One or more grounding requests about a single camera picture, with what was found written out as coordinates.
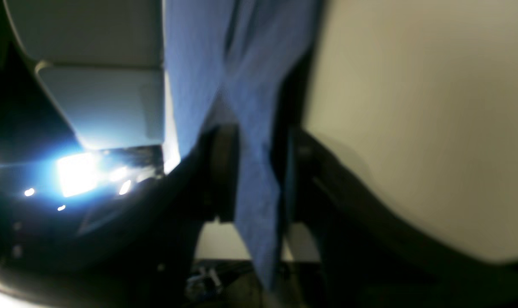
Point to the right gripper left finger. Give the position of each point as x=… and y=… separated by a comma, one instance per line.
x=103, y=249

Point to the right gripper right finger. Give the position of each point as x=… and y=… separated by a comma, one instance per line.
x=369, y=257

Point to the blue grey T-shirt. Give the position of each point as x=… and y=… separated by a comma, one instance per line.
x=226, y=62

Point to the bright blue lamp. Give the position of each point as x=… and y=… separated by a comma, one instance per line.
x=78, y=173

